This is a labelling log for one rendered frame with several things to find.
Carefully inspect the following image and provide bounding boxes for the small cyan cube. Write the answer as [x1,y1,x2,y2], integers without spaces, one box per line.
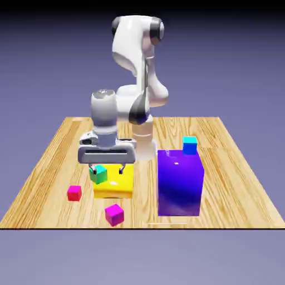
[182,136,198,156]

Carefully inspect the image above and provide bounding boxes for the large yellow box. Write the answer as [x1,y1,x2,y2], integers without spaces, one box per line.
[93,164,135,199]

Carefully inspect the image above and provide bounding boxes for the small green cube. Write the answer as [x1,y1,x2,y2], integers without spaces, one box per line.
[89,164,108,185]

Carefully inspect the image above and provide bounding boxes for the small magenta cube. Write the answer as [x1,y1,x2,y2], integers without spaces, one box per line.
[104,203,125,227]

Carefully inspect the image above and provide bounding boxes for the large purple box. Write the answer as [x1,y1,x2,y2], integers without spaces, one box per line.
[157,149,205,217]

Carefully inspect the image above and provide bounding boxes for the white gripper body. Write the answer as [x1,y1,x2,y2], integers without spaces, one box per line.
[77,143,137,165]

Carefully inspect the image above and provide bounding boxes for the small red cube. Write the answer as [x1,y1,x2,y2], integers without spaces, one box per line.
[67,185,82,202]

